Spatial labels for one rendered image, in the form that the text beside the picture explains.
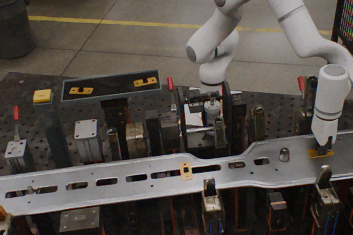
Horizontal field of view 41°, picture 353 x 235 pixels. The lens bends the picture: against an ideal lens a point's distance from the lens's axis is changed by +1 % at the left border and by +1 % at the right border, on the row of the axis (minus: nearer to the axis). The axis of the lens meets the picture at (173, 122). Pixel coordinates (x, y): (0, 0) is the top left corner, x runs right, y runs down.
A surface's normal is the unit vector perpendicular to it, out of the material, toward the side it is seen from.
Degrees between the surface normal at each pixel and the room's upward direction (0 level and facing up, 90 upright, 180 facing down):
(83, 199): 0
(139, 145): 90
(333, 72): 2
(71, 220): 0
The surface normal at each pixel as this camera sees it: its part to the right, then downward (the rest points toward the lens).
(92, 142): 0.11, 0.63
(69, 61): -0.07, -0.77
